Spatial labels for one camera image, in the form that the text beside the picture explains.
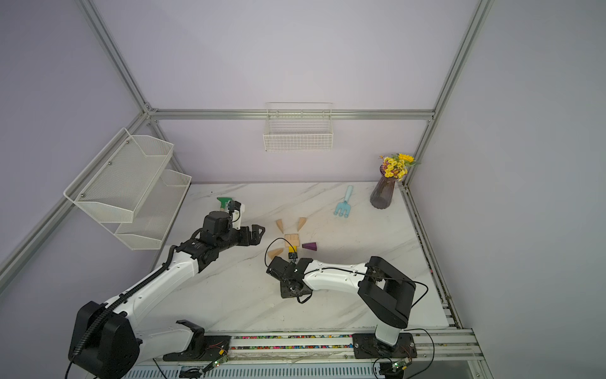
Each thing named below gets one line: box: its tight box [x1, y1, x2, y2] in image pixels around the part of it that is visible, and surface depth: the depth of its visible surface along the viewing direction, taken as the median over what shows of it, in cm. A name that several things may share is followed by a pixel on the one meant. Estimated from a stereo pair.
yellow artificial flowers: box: [379, 153, 421, 181], surface depth 95 cm
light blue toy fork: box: [333, 184, 354, 218], surface depth 113 cm
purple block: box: [301, 241, 318, 252], surface depth 98 cm
